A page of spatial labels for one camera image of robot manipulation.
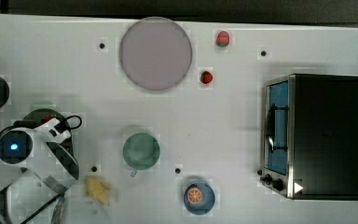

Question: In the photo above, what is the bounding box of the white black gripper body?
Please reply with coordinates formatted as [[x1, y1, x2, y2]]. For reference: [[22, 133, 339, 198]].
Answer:
[[34, 118, 71, 144]]

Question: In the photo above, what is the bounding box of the red ketchup bottle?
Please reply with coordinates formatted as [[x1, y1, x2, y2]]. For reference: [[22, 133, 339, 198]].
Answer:
[[41, 117, 54, 123]]

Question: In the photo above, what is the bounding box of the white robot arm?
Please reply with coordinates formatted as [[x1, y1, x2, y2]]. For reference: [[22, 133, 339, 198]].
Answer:
[[0, 118, 79, 224]]

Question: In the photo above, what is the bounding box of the green oval strainer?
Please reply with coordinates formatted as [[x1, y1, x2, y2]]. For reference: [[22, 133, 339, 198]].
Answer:
[[21, 107, 80, 162]]

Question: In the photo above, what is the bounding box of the yellow banana toy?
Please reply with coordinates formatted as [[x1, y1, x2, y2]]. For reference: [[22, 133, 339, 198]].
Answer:
[[86, 175, 112, 206]]

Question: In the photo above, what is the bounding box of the green mug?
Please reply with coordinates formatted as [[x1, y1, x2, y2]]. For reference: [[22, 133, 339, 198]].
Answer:
[[123, 133, 160, 177]]

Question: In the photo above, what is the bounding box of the round grey plate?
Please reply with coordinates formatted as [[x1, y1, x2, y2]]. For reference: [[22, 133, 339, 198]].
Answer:
[[119, 17, 193, 91]]

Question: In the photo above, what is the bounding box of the orange slice toy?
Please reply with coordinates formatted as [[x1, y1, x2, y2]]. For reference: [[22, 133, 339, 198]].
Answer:
[[186, 187, 202, 204]]

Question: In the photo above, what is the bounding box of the dark red strawberry toy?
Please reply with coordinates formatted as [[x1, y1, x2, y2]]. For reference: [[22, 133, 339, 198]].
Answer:
[[200, 71, 213, 85]]

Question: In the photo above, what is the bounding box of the blue bowl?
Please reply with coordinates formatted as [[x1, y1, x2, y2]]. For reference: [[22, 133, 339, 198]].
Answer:
[[183, 181, 215, 215]]

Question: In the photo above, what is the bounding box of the pink strawberry toy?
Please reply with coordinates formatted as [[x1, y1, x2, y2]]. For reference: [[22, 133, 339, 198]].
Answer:
[[215, 31, 230, 48]]

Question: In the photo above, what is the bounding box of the silver toaster oven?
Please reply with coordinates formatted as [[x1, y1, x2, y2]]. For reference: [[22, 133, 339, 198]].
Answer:
[[257, 74, 358, 201]]

